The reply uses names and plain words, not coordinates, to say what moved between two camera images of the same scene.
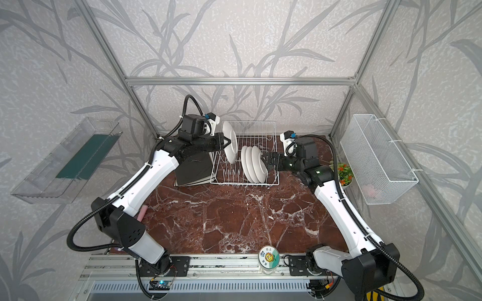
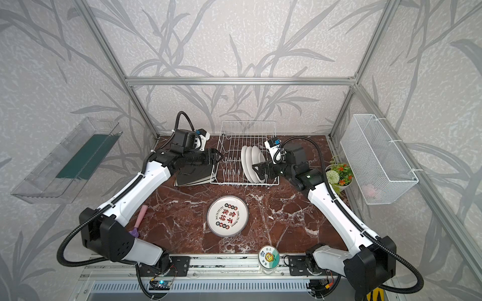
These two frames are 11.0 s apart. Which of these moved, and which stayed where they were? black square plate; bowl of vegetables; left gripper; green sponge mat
Moved: left gripper
Stayed: bowl of vegetables; green sponge mat; black square plate
